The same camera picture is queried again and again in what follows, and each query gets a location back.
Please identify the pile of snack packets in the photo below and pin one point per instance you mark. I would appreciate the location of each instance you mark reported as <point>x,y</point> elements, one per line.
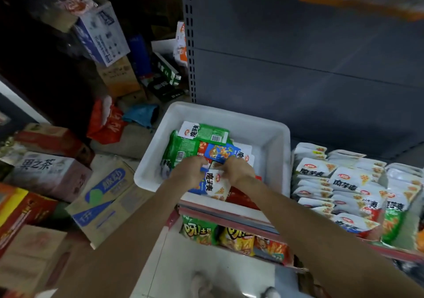
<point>192,139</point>

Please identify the person's right shoe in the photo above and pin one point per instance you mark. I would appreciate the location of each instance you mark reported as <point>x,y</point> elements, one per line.
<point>270,293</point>

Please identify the white plastic bin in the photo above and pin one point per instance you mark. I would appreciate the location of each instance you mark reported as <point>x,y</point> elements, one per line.
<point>265,132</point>

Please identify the person's right hand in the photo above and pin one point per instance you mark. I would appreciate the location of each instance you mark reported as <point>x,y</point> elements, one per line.
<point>237,168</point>

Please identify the pale printed carton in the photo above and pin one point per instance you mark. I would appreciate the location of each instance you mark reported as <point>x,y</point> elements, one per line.
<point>50,175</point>

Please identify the person's left shoe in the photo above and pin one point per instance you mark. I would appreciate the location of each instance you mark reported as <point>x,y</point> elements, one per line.
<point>201,284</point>

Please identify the gold display box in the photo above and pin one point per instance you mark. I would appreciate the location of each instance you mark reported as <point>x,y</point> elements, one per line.
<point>293,175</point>

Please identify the blue plastic bag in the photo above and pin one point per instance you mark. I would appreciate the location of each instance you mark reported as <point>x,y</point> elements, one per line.
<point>140,114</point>

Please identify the green display box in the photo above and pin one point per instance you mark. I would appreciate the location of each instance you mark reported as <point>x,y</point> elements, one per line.
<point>407,231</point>

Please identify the plain brown cardboard carton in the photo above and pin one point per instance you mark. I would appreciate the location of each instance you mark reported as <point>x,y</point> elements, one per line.
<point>119,76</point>

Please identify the white blue carton box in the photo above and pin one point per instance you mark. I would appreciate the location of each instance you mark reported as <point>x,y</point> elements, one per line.
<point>103,33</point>

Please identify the red yellow carton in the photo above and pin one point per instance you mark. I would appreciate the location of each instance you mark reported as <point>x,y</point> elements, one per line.
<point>20,212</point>

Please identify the person's left hand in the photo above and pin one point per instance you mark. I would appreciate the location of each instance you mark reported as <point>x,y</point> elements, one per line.
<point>189,172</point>

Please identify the black green carton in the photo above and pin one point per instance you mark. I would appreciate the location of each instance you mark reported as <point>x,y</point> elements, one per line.
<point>165,69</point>

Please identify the row of orange chip bags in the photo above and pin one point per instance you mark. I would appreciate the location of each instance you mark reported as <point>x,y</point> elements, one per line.
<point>232,236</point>

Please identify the blue display box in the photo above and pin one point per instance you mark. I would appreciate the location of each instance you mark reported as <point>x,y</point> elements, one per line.
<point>377,231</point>

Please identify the person's shoe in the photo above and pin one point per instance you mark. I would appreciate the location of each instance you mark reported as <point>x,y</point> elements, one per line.
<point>201,284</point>
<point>270,293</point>

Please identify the person's right forearm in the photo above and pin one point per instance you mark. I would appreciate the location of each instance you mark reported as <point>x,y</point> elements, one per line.
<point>331,241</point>

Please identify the red plastic bag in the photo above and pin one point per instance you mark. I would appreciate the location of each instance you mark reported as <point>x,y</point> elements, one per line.
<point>104,119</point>

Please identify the blue print cardboard carton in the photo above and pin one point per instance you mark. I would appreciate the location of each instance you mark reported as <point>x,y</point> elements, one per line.
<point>106,198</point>

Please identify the orange display box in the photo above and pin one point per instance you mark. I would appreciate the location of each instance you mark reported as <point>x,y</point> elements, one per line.
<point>419,238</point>

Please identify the person's left forearm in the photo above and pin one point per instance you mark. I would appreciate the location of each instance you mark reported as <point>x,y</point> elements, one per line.
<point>112,241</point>

